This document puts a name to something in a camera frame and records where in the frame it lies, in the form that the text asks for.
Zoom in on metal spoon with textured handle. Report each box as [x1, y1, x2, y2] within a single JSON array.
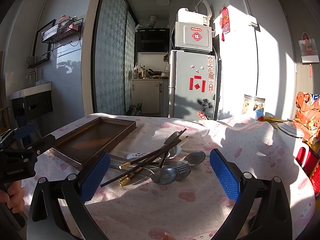
[[109, 164, 178, 185], [109, 151, 206, 168]]

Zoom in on patterned sliding door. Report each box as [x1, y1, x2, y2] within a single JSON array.
[[92, 0, 137, 116]]

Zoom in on white ceramic spoon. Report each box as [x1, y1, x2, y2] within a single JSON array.
[[126, 145, 182, 160]]

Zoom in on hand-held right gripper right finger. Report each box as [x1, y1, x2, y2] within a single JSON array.
[[209, 148, 293, 240]]

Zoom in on red fridge stickers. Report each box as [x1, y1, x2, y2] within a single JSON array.
[[189, 75, 207, 93]]

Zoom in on white microwave oven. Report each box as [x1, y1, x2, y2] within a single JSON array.
[[174, 21, 213, 53]]

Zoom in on red box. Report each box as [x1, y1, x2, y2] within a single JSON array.
[[296, 145, 320, 182]]

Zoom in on clear glass jar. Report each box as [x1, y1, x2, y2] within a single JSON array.
[[242, 94, 266, 118]]

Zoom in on beige kitchen cabinet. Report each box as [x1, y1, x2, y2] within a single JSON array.
[[131, 78, 169, 117]]

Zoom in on pink printed tablecloth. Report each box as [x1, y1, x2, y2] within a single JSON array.
[[21, 112, 316, 240]]

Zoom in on pair of shoes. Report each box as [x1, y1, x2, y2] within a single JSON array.
[[128, 99, 144, 117]]

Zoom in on metal fork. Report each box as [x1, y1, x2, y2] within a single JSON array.
[[140, 161, 192, 182]]

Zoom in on yellow packet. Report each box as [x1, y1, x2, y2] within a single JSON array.
[[256, 116, 284, 130]]

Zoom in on wall calendar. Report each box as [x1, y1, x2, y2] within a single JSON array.
[[298, 32, 320, 64]]

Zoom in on white lidded mug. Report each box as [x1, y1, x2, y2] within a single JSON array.
[[277, 121, 310, 168]]

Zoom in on metal faucet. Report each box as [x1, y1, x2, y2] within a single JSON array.
[[26, 67, 38, 85]]

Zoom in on dark wooden tray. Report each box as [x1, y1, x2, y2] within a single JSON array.
[[49, 117, 137, 171]]

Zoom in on black wire wall rack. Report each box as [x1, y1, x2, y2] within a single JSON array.
[[34, 16, 84, 67]]

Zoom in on black range hood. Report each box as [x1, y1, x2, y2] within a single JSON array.
[[135, 28, 170, 53]]

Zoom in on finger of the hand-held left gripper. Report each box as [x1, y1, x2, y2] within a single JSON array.
[[0, 124, 36, 152], [32, 134, 57, 158]]

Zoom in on person's left hand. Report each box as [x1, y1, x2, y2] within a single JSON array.
[[0, 181, 26, 211]]

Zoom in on white wall cable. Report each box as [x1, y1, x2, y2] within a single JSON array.
[[253, 27, 260, 98]]

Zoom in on white sink with dark cabinet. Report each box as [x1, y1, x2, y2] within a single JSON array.
[[11, 82, 53, 120]]

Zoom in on dark chopstick with gold end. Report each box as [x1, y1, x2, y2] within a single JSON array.
[[124, 150, 170, 182], [119, 135, 188, 169], [100, 129, 187, 188], [119, 152, 165, 187]]

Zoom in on white kitchen scale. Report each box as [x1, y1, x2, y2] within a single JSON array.
[[194, 0, 213, 18]]

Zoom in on red hanging wall ornament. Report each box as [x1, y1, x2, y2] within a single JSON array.
[[220, 7, 231, 42]]

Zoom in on metal serrated knife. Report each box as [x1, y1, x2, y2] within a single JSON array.
[[157, 131, 181, 168]]

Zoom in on silver refrigerator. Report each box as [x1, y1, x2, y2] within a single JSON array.
[[168, 50, 221, 120]]

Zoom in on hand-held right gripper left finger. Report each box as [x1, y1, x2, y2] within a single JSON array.
[[26, 152, 111, 240]]

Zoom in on pile of orange snack bags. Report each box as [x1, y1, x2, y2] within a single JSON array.
[[292, 91, 320, 147]]

